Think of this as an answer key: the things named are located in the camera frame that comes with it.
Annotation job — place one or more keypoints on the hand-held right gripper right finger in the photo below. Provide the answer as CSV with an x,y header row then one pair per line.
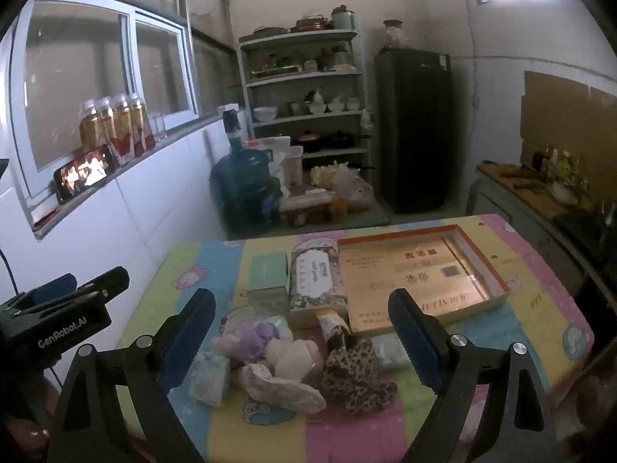
x,y
414,342

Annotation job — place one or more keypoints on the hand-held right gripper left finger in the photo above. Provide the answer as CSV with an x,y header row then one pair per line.
x,y
193,337

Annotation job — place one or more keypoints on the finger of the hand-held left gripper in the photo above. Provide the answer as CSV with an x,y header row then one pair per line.
x,y
99,282
53,287

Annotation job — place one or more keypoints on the light blue packet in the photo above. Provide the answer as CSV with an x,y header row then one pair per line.
x,y
390,352

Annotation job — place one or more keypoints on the green printed tissue pack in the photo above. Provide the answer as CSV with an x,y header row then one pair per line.
x,y
208,378

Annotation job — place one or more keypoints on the purple plush toy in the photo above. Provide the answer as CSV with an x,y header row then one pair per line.
x,y
250,340

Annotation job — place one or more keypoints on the leopard print cloth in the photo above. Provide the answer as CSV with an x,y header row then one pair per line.
x,y
359,381

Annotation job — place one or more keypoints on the orange rimmed cardboard tray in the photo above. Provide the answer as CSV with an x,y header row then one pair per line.
x,y
385,270

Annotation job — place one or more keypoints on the yellow white printed packet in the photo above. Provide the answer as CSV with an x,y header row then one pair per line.
x,y
328,320

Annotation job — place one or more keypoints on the pale green small box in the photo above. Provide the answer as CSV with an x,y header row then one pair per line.
x,y
267,297

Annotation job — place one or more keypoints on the teal small box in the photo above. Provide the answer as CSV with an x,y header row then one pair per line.
x,y
270,272

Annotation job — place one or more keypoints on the smartphone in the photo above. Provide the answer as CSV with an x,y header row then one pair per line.
x,y
84,173

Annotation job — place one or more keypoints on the tissue packet white green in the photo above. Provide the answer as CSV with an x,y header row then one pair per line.
x,y
315,275

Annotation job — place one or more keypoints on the pastel cartoon printed tablecloth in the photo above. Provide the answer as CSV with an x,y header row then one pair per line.
x,y
530,308

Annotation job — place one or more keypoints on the grey kitchen counter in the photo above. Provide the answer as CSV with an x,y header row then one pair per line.
x,y
511,212

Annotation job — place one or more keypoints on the blue water jug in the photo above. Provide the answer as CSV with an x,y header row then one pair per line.
x,y
241,178

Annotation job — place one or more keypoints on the clear plastic bag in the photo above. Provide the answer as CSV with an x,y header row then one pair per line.
x,y
342,181

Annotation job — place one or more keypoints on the sliding window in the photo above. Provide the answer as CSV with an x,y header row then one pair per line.
x,y
77,82

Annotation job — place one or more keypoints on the white plastic bucket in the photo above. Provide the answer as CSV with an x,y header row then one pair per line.
x,y
295,164

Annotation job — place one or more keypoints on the white sack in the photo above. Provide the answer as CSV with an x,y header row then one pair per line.
x,y
267,149

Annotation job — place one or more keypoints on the black water jug pump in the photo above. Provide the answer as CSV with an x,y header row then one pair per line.
x,y
231,123

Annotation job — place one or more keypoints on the dark refrigerator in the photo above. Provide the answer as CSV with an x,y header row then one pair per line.
x,y
414,130

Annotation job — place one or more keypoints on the black wok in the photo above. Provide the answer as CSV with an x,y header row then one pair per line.
x,y
344,139

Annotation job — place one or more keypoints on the brown clay pot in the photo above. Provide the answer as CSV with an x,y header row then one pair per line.
x,y
308,140

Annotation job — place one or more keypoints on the group of condiment bottles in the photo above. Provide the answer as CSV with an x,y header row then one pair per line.
x,y
559,161

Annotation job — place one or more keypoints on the large white bowl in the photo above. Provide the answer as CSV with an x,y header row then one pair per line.
x,y
264,113

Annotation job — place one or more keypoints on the cardboard sheet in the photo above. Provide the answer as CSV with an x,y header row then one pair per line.
x,y
564,115

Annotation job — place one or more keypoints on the white shelf rack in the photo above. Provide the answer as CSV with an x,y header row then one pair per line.
x,y
303,77

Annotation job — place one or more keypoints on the glass jar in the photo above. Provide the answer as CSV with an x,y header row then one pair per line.
x,y
395,36

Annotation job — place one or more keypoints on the teal canister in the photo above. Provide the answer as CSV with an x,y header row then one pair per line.
x,y
343,18

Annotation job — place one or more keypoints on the copper pot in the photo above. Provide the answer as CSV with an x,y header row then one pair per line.
x,y
313,23

